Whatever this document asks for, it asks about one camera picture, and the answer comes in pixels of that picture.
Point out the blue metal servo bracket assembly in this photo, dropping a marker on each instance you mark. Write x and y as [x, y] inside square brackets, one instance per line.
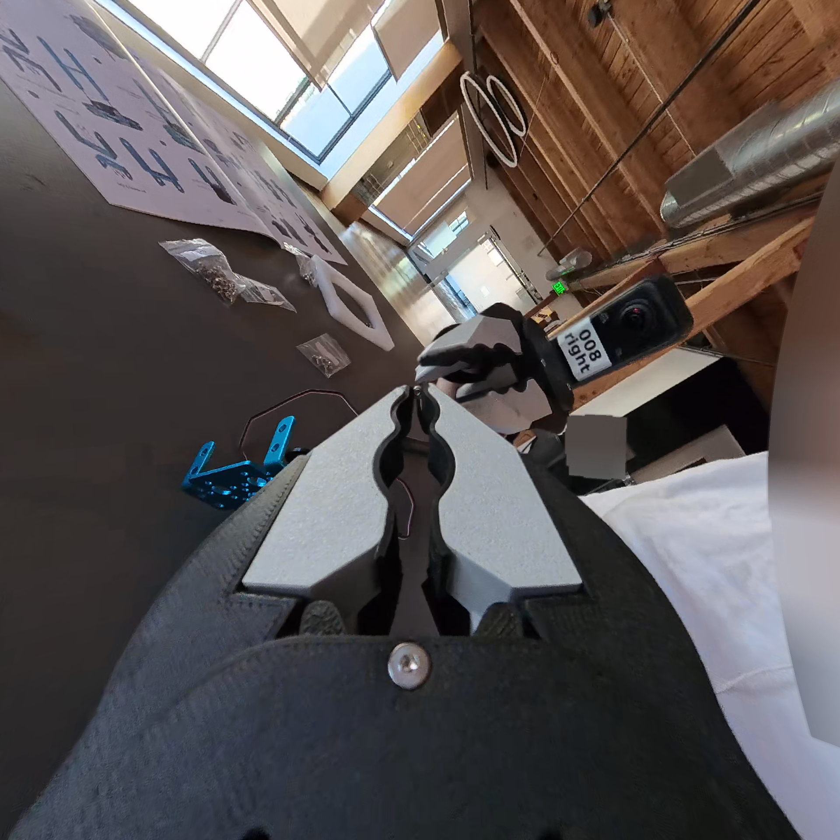
[223, 479]

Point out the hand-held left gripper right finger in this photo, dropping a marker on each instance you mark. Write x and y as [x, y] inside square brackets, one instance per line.
[512, 525]

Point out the large glass window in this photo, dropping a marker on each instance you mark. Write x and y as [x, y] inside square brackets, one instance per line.
[262, 52]

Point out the white table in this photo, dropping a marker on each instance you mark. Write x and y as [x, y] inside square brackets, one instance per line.
[656, 380]

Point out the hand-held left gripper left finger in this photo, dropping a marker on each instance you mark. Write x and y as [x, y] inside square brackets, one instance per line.
[315, 525]

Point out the small clear plastic bag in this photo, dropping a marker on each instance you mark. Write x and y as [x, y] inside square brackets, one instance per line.
[306, 268]
[325, 354]

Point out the narrow clear screw bag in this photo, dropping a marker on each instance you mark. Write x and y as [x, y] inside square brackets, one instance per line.
[266, 294]

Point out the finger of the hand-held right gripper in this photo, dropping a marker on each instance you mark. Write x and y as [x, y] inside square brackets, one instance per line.
[505, 407]
[479, 338]

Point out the white foam frame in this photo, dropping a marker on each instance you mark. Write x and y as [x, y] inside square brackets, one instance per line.
[323, 289]

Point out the silver air duct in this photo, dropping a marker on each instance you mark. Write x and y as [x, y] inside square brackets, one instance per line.
[754, 157]

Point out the assembly instruction sheet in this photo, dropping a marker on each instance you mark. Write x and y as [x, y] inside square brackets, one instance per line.
[98, 98]

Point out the dark desk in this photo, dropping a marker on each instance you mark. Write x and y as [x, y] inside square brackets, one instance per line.
[98, 394]

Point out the clear bag of silver screws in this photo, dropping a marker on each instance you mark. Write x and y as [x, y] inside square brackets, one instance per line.
[210, 275]

